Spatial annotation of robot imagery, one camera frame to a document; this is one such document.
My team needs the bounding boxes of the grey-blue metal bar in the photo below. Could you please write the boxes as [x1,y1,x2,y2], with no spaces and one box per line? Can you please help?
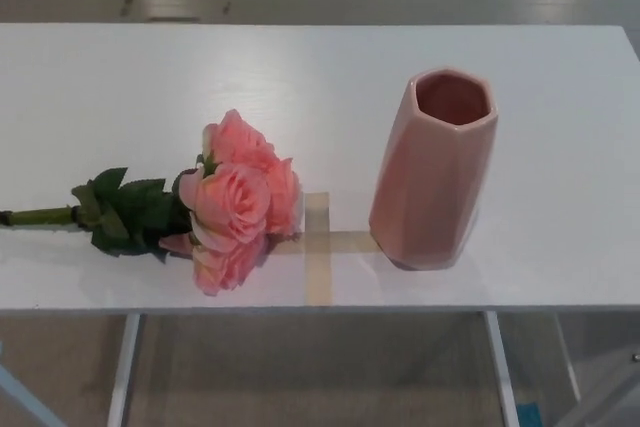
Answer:
[0,341,46,427]

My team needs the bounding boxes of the blue floor tape patch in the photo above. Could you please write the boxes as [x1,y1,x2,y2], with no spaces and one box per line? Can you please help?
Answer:
[517,399,541,427]

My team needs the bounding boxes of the thin white table leg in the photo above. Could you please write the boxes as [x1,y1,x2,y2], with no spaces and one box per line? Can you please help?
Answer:
[552,314,584,403]

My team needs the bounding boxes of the pink artificial rose bunch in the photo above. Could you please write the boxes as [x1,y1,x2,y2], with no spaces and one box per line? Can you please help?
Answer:
[0,107,304,297]

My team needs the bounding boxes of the short beige tape strip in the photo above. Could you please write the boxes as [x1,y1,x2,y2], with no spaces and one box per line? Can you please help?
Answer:
[272,230,386,254]

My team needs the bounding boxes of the pink faceted ceramic vase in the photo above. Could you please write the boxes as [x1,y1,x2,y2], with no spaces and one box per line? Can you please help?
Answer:
[368,66,500,271]

